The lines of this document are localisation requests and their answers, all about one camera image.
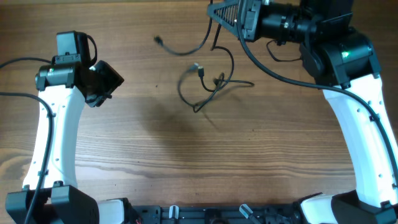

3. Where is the black USB cable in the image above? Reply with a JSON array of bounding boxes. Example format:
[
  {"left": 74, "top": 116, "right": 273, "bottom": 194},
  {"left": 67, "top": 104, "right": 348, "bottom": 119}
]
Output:
[{"left": 154, "top": 0, "right": 215, "bottom": 114}]

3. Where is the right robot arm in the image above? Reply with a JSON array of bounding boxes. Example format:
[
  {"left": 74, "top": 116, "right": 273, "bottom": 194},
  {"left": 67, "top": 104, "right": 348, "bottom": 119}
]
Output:
[{"left": 207, "top": 1, "right": 397, "bottom": 223}]

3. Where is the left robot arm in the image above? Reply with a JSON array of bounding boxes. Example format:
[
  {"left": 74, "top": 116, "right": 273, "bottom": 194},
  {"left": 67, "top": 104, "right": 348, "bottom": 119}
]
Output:
[{"left": 6, "top": 31, "right": 129, "bottom": 223}]

